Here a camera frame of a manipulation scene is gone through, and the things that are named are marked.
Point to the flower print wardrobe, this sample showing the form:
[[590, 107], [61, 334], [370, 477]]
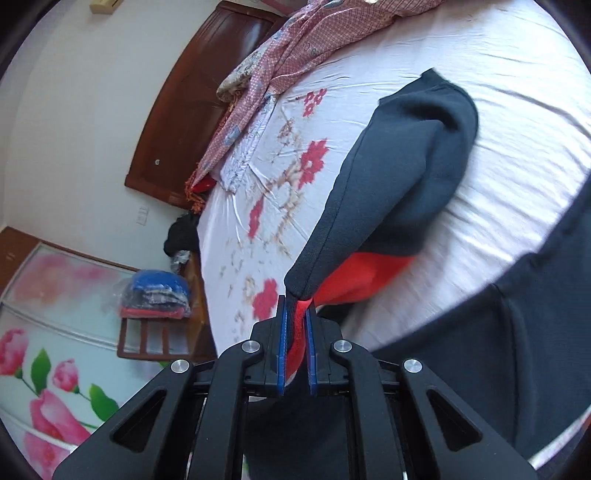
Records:
[[46, 332]]

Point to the pink checkered blanket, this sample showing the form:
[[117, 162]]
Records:
[[286, 60]]

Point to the red cloth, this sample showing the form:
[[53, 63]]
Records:
[[205, 184]]

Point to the bed with floral white sheet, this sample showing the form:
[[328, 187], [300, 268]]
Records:
[[508, 115]]

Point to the white wall switch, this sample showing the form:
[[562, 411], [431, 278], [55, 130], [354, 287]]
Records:
[[143, 216]]

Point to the dark wooden headboard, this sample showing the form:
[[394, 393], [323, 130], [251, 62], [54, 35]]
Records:
[[184, 106]]

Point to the beige air conditioner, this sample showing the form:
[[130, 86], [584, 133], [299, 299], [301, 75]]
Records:
[[105, 5]]

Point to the dark pants with red lining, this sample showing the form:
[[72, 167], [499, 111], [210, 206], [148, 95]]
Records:
[[397, 175]]

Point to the white folded pillowcase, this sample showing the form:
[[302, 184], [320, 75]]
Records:
[[244, 157]]

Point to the plastic bag of clothes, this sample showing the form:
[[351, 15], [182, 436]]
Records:
[[157, 290]]

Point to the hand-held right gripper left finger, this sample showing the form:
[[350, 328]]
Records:
[[281, 350]]

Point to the black clothes pile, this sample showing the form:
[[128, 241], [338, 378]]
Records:
[[182, 233]]

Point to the wooden chair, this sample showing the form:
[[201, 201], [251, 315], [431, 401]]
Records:
[[138, 337]]

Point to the wooden nightstand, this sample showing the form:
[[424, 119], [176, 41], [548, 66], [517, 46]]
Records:
[[198, 314]]

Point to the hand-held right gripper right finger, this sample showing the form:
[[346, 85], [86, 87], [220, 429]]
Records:
[[311, 360]]

